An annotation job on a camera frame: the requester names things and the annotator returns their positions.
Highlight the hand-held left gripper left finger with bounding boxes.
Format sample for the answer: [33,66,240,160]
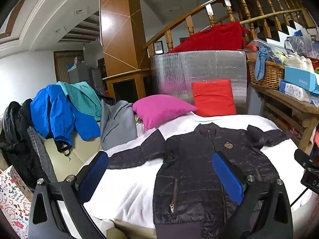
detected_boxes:
[28,151,109,239]

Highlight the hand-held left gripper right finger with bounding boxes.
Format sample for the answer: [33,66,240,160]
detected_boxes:
[212,151,294,239]

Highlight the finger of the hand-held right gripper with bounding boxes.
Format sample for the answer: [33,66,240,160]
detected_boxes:
[294,149,319,168]

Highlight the dark puffer jacket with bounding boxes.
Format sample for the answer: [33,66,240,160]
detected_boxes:
[106,122,289,239]

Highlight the beige sofa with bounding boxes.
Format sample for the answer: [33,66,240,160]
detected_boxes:
[42,132,105,180]

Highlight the white blanket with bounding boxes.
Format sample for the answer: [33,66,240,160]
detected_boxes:
[82,112,314,229]

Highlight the grey garment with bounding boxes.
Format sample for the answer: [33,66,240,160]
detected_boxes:
[100,100,138,151]

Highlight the wooden table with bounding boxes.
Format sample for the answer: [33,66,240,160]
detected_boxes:
[250,82,319,155]

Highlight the tissue pack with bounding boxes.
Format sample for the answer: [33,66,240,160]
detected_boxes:
[279,80,312,102]

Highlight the teal shirt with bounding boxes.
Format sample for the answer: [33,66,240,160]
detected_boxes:
[57,81,102,122]

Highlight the blue jacket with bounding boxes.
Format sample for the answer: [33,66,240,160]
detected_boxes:
[30,84,101,153]

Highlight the light blue cardboard box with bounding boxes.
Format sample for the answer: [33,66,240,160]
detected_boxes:
[284,66,319,92]

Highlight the red pillow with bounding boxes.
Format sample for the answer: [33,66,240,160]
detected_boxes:
[191,79,237,117]

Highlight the patterned gift bag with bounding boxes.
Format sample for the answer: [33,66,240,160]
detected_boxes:
[0,166,34,238]

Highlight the black jacket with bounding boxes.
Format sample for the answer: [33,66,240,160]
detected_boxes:
[0,99,48,190]

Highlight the wicker basket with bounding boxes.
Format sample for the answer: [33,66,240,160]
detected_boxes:
[248,60,286,90]

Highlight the pink pillow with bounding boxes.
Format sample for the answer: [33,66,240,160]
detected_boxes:
[132,95,198,131]

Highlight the grey cabinet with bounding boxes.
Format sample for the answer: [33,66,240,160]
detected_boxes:
[67,62,91,85]

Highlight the blue cloth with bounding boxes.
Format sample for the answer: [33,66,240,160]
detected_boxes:
[254,45,277,81]

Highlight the brown door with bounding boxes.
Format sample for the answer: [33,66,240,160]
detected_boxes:
[53,51,84,84]

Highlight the clear bag of dark stuff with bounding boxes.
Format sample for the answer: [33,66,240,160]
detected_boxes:
[284,36,307,55]

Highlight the silver foil board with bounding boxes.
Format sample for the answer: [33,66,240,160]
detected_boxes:
[150,50,248,105]

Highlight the clear plastic storage box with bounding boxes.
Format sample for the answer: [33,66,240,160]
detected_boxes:
[305,27,319,58]

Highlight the black white stair steps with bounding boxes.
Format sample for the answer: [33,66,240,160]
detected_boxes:
[249,17,314,45]

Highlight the red cloth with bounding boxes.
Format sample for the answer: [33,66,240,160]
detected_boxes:
[167,22,250,54]

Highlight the wooden column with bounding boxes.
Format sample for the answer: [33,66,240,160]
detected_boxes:
[100,0,150,102]

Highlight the wooden stair railing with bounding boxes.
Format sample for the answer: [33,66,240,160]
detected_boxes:
[145,0,317,58]

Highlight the dark picture frame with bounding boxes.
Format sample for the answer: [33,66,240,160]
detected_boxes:
[153,40,164,55]

